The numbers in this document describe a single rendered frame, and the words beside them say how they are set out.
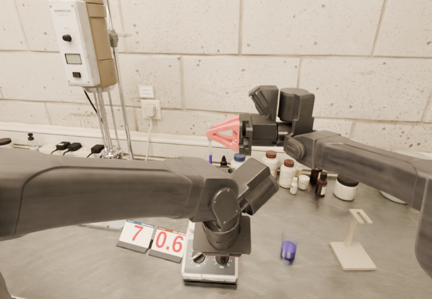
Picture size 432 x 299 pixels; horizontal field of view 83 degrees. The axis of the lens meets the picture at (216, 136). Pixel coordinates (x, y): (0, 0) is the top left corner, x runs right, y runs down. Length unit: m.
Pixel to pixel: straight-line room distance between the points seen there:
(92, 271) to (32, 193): 0.53
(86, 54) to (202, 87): 0.45
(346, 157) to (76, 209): 0.38
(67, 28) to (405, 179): 0.72
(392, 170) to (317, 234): 0.44
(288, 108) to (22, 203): 0.45
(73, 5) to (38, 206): 0.55
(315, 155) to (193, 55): 0.66
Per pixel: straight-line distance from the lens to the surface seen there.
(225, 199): 0.31
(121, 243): 0.77
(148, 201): 0.26
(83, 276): 0.74
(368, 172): 0.43
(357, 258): 0.77
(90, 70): 0.71
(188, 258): 0.64
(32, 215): 0.23
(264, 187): 0.38
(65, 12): 0.72
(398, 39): 1.04
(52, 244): 0.85
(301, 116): 0.52
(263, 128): 0.52
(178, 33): 0.99
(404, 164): 0.40
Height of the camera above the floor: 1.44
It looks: 24 degrees down
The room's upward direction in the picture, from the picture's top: straight up
